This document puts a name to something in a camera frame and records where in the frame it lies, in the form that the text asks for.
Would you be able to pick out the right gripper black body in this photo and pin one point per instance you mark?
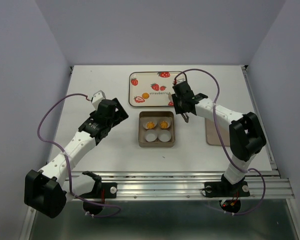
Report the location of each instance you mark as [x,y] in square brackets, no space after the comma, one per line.
[178,105]

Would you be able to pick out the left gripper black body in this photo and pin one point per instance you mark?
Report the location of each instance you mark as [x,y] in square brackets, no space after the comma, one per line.
[119,115]

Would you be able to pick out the orange cookie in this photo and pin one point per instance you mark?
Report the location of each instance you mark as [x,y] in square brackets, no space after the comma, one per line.
[164,124]
[145,95]
[150,125]

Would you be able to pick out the beige tin lid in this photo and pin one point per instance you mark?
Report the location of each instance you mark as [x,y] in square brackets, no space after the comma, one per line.
[212,136]

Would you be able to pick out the metal tongs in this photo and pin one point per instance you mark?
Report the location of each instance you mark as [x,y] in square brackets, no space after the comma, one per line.
[184,115]

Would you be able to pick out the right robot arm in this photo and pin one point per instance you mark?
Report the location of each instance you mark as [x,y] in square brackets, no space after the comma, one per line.
[246,135]

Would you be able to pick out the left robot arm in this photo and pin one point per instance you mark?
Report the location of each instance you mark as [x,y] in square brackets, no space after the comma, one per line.
[50,188]

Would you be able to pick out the white paper cup back right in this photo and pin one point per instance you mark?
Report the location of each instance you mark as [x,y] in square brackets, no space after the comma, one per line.
[166,120]

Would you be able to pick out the strawberry print tray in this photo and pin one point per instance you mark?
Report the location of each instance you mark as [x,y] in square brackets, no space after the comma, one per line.
[158,84]

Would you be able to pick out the beige square cookie tin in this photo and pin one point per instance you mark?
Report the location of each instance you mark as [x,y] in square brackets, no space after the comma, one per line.
[157,116]

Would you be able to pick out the white paper cup front right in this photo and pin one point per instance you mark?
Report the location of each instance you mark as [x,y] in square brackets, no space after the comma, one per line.
[164,136]

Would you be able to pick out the white paper cup front left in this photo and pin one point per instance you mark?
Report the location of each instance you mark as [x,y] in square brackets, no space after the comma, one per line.
[150,135]

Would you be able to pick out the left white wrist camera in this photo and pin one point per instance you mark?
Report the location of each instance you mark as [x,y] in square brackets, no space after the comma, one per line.
[97,98]

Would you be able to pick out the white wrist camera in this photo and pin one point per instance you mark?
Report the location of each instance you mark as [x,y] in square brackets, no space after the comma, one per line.
[97,98]
[179,81]

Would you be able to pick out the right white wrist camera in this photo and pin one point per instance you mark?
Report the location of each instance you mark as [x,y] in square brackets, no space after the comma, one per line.
[179,81]

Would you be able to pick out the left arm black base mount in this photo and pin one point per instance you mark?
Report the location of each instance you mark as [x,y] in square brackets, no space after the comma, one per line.
[107,190]

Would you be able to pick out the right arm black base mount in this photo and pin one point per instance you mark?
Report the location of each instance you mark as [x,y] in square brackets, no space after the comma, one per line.
[229,195]

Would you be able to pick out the aluminium front frame rail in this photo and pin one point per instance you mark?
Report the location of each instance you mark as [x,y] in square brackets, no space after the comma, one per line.
[170,186]

